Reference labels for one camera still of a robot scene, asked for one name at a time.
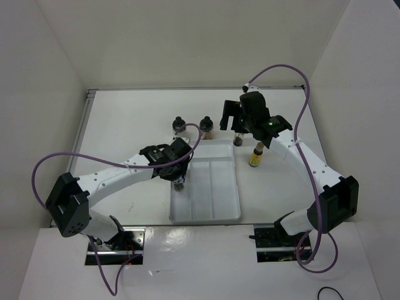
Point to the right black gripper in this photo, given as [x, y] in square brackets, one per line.
[230, 109]

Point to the tall gold band grinder bottle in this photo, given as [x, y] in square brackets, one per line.
[238, 139]

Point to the dark spice jar black lid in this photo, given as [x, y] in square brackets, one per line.
[178, 186]

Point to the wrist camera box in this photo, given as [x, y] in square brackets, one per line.
[248, 88]
[185, 139]

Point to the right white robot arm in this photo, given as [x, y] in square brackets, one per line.
[336, 196]

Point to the round stopper bottle white powder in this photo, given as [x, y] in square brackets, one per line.
[179, 128]

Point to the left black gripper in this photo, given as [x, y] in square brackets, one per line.
[180, 174]

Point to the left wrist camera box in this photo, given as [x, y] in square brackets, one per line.
[185, 139]

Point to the white compartment organizer tray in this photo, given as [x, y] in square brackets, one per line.
[210, 194]

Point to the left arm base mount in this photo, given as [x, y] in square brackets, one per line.
[131, 250]

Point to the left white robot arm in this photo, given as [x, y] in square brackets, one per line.
[72, 199]

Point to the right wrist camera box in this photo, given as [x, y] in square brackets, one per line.
[248, 88]

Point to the round stopper bottle brown spice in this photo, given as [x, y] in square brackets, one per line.
[206, 125]

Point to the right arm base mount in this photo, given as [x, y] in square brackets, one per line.
[272, 248]

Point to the yellow label cork top bottle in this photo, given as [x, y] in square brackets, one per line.
[256, 155]

